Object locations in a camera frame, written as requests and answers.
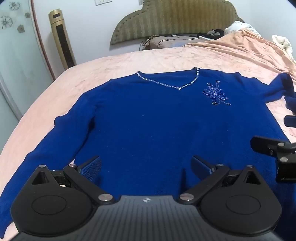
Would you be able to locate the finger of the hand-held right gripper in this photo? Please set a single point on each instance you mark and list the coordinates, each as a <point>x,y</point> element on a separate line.
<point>266,144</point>
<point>290,120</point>

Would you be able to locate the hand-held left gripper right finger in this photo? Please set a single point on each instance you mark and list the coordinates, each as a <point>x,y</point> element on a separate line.
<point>201,169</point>

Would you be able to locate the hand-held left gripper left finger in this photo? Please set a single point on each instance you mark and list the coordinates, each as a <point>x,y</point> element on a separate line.
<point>91,170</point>

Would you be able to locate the blue beaded sweater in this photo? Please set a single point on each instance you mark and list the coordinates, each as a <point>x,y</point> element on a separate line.
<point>148,127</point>

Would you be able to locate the cream crumpled blanket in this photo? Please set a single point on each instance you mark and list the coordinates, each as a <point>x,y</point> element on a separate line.
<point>282,44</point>

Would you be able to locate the orange quilt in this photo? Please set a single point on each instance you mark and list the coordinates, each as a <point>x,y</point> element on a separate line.
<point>242,46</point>

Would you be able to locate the pink blanket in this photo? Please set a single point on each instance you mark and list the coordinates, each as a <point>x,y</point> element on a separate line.
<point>92,69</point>

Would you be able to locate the white quilt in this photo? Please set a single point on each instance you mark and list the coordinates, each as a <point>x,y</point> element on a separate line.
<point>240,26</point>

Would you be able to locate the dark clothing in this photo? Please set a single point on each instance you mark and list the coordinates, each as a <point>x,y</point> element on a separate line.
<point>211,33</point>

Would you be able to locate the brown pillow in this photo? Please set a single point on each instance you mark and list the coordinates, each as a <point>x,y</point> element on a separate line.
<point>166,42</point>

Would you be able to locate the gold tower air conditioner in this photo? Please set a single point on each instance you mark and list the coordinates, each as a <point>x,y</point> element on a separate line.
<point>63,41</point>

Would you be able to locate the white wardrobe with flowers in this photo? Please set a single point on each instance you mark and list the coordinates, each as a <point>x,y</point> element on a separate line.
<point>18,51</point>

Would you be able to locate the green upholstered headboard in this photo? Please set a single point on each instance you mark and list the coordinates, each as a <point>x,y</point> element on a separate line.
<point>175,18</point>

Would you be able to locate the white wall socket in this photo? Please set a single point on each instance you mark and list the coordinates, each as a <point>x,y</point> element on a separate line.
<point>99,2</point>
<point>141,1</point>

